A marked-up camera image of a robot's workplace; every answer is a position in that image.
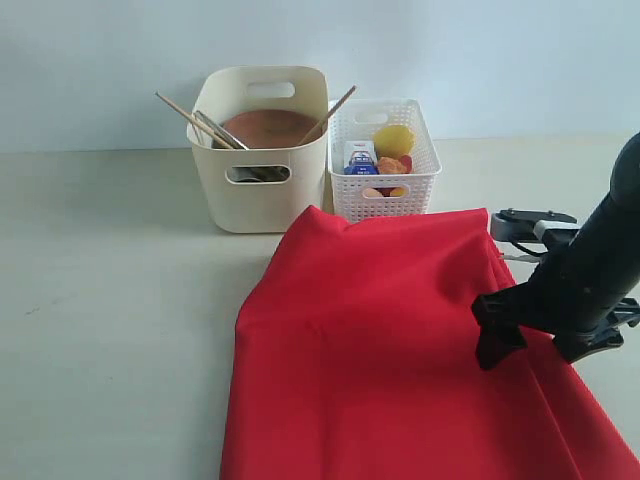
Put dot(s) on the brown round plate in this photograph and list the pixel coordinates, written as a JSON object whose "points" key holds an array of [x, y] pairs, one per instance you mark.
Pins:
{"points": [[269, 128]]}

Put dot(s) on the yellow lemon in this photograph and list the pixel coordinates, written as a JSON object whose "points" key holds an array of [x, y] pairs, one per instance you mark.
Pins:
{"points": [[394, 141]]}

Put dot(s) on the red sausage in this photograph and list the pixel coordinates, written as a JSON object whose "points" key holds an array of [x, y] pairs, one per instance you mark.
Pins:
{"points": [[406, 161]]}

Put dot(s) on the blue white milk carton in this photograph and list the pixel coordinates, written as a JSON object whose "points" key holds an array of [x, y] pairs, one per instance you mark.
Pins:
{"points": [[360, 158]]}

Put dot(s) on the wooden chopstick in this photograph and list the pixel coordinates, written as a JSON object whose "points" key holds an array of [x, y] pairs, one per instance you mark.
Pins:
{"points": [[197, 125], [320, 124]]}

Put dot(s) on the red table cloth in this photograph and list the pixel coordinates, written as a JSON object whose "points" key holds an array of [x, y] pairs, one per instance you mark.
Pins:
{"points": [[355, 359]]}

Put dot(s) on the metal table knife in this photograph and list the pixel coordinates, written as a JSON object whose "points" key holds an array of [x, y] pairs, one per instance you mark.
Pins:
{"points": [[221, 133]]}

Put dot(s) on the fried breaded nugget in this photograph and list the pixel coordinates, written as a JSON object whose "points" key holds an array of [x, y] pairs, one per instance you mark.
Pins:
{"points": [[391, 166]]}

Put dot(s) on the cream plastic storage bin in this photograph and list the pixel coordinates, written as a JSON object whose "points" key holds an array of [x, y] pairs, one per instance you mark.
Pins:
{"points": [[261, 207]]}

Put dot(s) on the brown egg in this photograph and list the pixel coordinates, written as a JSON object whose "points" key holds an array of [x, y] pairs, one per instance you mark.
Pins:
{"points": [[372, 193]]}

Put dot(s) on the white perforated plastic basket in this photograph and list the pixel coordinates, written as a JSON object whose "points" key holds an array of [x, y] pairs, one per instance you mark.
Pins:
{"points": [[359, 120]]}

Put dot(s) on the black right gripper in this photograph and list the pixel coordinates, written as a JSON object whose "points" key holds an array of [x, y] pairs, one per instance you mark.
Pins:
{"points": [[577, 293]]}

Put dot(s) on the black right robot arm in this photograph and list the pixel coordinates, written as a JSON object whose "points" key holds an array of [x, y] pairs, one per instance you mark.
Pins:
{"points": [[618, 212]]}

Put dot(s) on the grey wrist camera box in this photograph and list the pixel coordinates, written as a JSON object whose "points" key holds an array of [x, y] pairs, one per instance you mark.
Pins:
{"points": [[533, 233]]}

